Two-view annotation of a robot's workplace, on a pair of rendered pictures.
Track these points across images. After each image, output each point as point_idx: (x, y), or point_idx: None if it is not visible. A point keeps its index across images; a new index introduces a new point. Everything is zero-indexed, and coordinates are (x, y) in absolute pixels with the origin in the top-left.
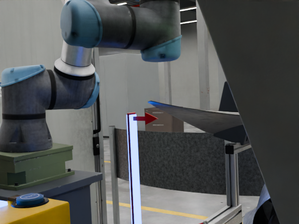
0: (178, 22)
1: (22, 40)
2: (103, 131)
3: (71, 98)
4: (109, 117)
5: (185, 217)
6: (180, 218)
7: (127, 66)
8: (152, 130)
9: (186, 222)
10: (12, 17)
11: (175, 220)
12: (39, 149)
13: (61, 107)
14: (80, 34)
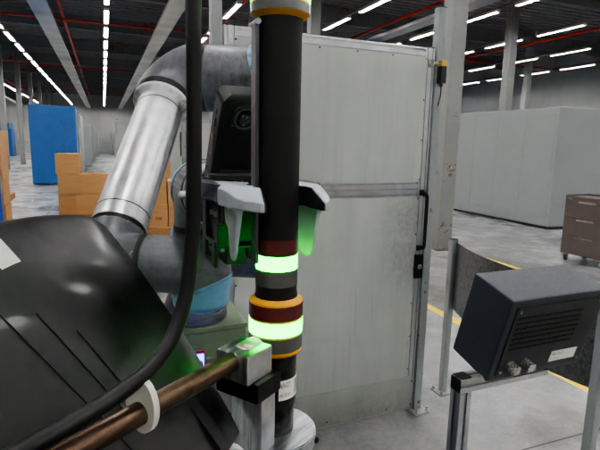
0: (210, 264)
1: (325, 131)
2: (510, 212)
3: (242, 269)
4: (521, 195)
5: (562, 380)
6: (553, 380)
7: (559, 126)
8: (573, 227)
9: (559, 389)
10: (314, 103)
11: (544, 381)
12: (196, 325)
13: (234, 276)
14: None
